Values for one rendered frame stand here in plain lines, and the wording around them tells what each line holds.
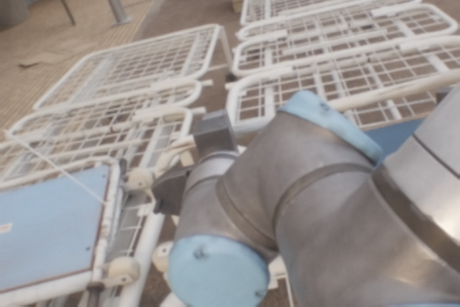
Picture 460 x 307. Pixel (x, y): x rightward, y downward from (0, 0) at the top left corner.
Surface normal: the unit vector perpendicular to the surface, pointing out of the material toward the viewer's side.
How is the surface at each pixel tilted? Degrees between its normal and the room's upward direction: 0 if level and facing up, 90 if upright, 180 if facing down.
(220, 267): 84
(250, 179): 45
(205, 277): 84
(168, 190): 80
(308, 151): 4
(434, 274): 61
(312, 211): 25
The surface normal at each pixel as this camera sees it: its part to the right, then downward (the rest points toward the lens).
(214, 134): 0.00, 0.38
